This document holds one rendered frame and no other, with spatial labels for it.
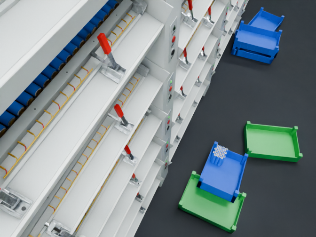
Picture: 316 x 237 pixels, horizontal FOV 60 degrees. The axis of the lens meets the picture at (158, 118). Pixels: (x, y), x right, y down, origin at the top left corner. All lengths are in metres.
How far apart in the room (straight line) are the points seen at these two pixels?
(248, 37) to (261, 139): 0.83
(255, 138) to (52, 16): 1.58
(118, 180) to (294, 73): 1.69
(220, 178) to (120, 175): 0.82
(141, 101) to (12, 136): 0.37
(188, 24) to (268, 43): 1.37
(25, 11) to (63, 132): 0.20
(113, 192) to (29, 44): 0.59
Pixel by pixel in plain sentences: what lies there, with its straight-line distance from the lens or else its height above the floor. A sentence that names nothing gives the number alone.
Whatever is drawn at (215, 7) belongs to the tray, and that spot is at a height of 0.72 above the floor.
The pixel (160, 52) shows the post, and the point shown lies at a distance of 0.70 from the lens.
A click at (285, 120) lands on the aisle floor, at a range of 1.94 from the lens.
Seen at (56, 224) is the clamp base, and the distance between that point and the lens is 0.61.
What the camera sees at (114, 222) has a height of 0.51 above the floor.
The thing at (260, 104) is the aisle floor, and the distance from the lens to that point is 1.95.
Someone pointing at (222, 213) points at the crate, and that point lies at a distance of 1.57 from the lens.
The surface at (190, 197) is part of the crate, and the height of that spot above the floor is 0.00.
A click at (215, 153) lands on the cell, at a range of 1.58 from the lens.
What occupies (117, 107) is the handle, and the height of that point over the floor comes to 1.00.
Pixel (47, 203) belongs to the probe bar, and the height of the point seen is 0.95.
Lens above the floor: 1.49
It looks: 57 degrees down
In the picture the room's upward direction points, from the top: straight up
